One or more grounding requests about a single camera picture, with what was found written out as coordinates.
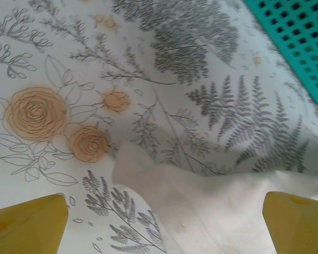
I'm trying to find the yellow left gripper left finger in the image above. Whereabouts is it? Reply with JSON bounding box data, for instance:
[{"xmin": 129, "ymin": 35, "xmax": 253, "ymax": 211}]
[{"xmin": 0, "ymin": 194, "xmax": 70, "ymax": 254}]

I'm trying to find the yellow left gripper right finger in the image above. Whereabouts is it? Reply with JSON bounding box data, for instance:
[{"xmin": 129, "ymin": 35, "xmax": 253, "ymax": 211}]
[{"xmin": 263, "ymin": 191, "xmax": 318, "ymax": 254}]

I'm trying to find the white daisy print t-shirt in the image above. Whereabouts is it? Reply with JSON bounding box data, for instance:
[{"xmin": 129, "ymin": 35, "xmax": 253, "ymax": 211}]
[{"xmin": 111, "ymin": 140, "xmax": 318, "ymax": 254}]

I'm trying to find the floral tablecloth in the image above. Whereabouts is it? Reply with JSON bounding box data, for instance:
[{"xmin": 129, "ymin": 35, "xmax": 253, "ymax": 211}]
[{"xmin": 0, "ymin": 0, "xmax": 318, "ymax": 254}]

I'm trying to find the teal plastic basket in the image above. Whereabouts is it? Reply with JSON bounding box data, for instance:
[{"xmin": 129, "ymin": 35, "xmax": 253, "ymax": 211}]
[{"xmin": 243, "ymin": 0, "xmax": 318, "ymax": 111}]

